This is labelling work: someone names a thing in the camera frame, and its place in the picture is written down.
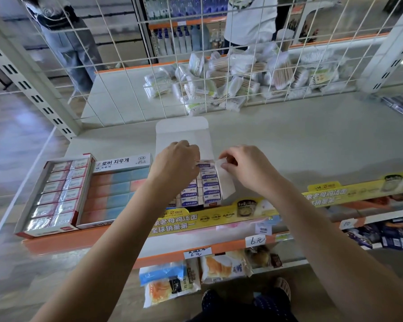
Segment white wire grid panel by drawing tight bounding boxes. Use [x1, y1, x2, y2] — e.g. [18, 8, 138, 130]
[0, 0, 403, 128]

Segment person's left hand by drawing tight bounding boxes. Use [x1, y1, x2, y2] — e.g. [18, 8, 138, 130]
[148, 140, 201, 202]

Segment person's left forearm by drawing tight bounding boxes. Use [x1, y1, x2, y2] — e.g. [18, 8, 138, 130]
[30, 184, 185, 322]

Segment pile of mixed erasers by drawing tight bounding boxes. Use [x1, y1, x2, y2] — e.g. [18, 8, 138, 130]
[379, 93, 403, 117]

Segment blue white eraser box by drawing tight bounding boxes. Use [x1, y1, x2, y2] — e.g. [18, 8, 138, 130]
[154, 116, 237, 212]

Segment red eraser display box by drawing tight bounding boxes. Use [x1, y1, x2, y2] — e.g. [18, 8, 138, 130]
[15, 154, 95, 239]

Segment row of blue bottles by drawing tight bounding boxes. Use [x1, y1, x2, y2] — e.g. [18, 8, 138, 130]
[142, 0, 229, 56]

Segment snack packets on lower shelf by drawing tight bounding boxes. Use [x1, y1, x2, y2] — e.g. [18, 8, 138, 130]
[149, 201, 259, 237]

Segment person's right hand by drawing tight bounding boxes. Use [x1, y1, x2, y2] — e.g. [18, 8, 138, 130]
[219, 144, 286, 196]

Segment white orange metal shelf unit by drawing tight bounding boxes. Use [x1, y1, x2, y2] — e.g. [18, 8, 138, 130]
[0, 0, 403, 286]

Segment yellow price label strip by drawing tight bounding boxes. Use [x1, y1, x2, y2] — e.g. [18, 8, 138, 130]
[255, 171, 403, 212]

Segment person's right foot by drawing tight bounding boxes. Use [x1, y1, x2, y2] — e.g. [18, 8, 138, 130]
[270, 277, 293, 302]

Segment pile of white packets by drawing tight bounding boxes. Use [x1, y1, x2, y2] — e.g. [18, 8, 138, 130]
[142, 38, 353, 117]

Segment person's right forearm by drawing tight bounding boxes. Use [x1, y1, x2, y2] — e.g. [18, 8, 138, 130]
[265, 179, 403, 322]

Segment blue orange snack packet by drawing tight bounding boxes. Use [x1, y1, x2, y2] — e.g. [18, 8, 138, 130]
[138, 261, 202, 309]

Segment box of pink-blue erasers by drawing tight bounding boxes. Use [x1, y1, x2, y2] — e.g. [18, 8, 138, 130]
[75, 154, 154, 230]

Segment row of dark snack packets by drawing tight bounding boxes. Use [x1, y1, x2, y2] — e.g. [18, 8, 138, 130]
[343, 214, 403, 254]

